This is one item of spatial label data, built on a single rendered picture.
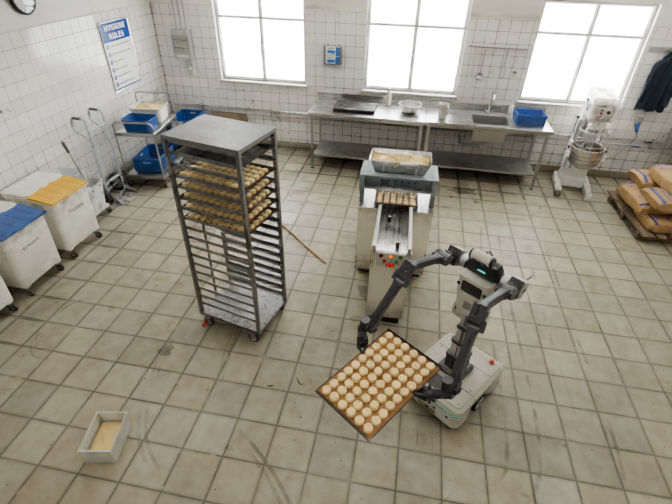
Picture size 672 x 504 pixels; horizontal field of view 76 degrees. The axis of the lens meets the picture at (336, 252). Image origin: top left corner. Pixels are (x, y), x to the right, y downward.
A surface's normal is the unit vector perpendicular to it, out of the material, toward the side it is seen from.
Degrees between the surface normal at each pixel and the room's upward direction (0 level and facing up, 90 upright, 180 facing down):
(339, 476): 0
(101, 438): 0
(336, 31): 90
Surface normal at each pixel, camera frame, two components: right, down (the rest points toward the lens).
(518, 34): -0.18, 0.58
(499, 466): 0.02, -0.81
